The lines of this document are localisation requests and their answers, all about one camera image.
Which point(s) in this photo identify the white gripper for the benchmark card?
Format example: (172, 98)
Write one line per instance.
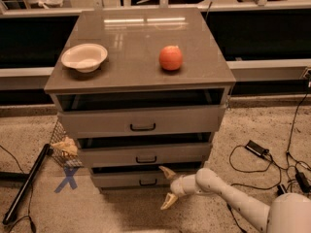
(178, 185)

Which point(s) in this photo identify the grey bottom drawer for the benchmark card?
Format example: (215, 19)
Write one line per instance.
(130, 179)

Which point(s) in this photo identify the grey drawer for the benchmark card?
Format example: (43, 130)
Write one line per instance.
(144, 155)
(130, 179)
(146, 121)

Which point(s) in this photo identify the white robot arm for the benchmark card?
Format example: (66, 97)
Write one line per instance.
(288, 213)

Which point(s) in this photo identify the grey middle drawer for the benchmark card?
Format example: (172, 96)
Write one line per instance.
(144, 155)

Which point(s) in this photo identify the grey drawer cabinet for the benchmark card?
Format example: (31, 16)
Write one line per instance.
(132, 78)

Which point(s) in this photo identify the grey top drawer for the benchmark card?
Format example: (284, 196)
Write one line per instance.
(146, 121)

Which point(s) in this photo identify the black power adapter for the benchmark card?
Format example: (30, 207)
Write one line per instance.
(256, 149)

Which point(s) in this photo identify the blue tape cross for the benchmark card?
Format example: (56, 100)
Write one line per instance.
(68, 179)

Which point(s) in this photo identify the crumpled paper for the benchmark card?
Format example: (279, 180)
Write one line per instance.
(67, 145)

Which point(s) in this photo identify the black floor bar right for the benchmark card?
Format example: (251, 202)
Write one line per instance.
(281, 189)

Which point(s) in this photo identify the black floor bar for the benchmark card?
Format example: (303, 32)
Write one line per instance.
(281, 189)
(26, 180)

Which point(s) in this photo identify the black floor bar left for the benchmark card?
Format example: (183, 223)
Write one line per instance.
(26, 180)

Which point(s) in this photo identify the red apple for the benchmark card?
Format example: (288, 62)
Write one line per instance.
(170, 58)

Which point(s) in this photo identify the black power brick right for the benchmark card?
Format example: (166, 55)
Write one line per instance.
(303, 183)

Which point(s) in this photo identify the white bowl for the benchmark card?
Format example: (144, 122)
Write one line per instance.
(84, 58)

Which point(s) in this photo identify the wire mesh basket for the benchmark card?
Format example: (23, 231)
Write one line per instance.
(61, 157)

